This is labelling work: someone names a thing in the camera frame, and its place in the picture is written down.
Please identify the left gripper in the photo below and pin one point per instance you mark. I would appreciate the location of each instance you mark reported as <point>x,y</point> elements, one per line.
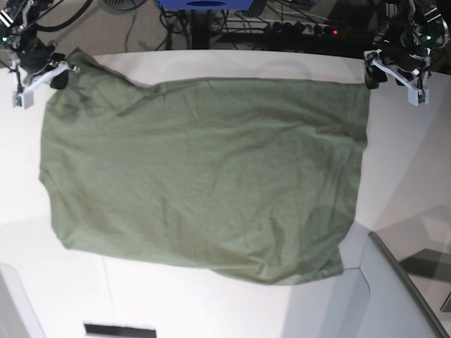
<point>407,59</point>

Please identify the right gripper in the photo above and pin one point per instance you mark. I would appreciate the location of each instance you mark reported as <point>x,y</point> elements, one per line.
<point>34,57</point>

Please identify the green t-shirt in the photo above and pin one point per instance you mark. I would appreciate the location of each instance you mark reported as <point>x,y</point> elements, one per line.
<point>253,179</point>

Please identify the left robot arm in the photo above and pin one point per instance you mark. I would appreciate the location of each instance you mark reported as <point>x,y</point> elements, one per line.
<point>416,17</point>

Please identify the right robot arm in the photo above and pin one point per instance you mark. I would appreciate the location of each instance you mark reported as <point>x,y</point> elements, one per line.
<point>20,22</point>

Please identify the blue box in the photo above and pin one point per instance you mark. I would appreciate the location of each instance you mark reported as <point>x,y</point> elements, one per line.
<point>175,5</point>

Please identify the black power strip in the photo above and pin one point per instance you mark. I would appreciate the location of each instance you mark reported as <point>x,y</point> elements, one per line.
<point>327,29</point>

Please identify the black table leg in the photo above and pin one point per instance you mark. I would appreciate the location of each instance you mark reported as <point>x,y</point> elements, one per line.
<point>200,23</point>

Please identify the white label plate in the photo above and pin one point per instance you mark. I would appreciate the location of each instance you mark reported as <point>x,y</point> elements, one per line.
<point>117,331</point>

